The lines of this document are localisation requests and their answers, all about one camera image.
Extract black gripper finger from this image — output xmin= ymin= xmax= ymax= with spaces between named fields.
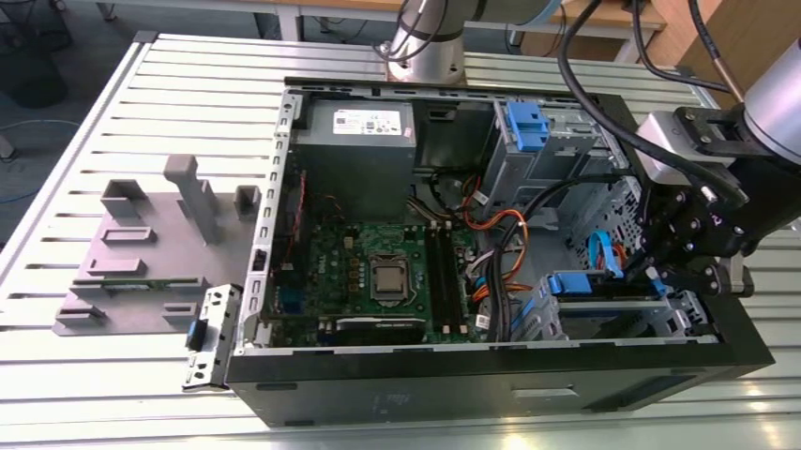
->
xmin=656 ymin=252 xmax=756 ymax=297
xmin=625 ymin=187 xmax=700 ymax=282

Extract blue data wire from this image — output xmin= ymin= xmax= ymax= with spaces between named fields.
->
xmin=587 ymin=231 xmax=631 ymax=278

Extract hard disk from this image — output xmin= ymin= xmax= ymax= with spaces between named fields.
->
xmin=545 ymin=270 xmax=669 ymax=304

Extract metal disk bay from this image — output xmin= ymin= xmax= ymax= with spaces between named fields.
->
xmin=536 ymin=269 xmax=719 ymax=342

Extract grey metal drive cage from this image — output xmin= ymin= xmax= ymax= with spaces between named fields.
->
xmin=485 ymin=97 xmax=632 ymax=210

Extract blue drive cage clip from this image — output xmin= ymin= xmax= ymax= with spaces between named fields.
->
xmin=508 ymin=100 xmax=553 ymax=153

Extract wooden cabinet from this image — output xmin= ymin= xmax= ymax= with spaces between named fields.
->
xmin=644 ymin=0 xmax=801 ymax=95

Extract black RAM slot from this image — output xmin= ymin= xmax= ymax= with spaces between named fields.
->
xmin=426 ymin=219 xmax=452 ymax=335

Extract CPU socket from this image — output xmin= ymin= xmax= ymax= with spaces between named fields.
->
xmin=364 ymin=252 xmax=416 ymax=308

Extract wooden desk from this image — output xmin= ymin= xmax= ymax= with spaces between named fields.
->
xmin=507 ymin=0 xmax=669 ymax=65

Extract silver CPU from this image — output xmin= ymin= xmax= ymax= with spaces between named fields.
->
xmin=373 ymin=267 xmax=408 ymax=294

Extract black PC case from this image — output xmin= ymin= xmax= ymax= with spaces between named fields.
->
xmin=226 ymin=76 xmax=778 ymax=428

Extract black graphics card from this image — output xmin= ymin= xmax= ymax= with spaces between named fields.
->
xmin=318 ymin=316 xmax=432 ymax=347

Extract grey power supply unit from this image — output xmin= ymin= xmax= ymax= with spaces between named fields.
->
xmin=293 ymin=98 xmax=418 ymax=224

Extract green motherboard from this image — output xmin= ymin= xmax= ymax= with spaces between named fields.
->
xmin=269 ymin=219 xmax=496 ymax=348

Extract metal expansion slot latch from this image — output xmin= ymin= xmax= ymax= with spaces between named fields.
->
xmin=181 ymin=282 xmax=248 ymax=393

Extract grey parts rack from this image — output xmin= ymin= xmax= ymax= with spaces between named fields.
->
xmin=53 ymin=154 xmax=264 ymax=338

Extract green RAM stick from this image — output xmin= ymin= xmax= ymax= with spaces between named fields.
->
xmin=105 ymin=278 xmax=171 ymax=293

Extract black bin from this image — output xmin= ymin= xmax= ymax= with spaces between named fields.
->
xmin=0 ymin=44 xmax=71 ymax=110

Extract orange wire bundle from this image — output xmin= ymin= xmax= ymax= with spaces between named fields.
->
xmin=463 ymin=194 xmax=533 ymax=306

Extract black cable bundle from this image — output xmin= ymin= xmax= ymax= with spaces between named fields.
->
xmin=479 ymin=172 xmax=633 ymax=343

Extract grey sleeved arm cable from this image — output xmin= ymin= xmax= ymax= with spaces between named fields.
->
xmin=688 ymin=0 xmax=748 ymax=100

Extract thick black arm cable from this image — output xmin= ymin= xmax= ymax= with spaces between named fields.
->
xmin=559 ymin=0 xmax=752 ymax=203

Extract yellow black power wires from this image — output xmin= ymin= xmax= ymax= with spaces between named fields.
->
xmin=405 ymin=195 xmax=453 ymax=221

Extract thin red wire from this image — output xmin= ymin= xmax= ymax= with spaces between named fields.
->
xmin=280 ymin=168 xmax=345 ymax=273

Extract white desk frame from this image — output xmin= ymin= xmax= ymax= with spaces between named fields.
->
xmin=93 ymin=0 xmax=402 ymax=43

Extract pale blue floor cable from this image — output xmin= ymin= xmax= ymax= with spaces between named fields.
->
xmin=0 ymin=119 xmax=82 ymax=205

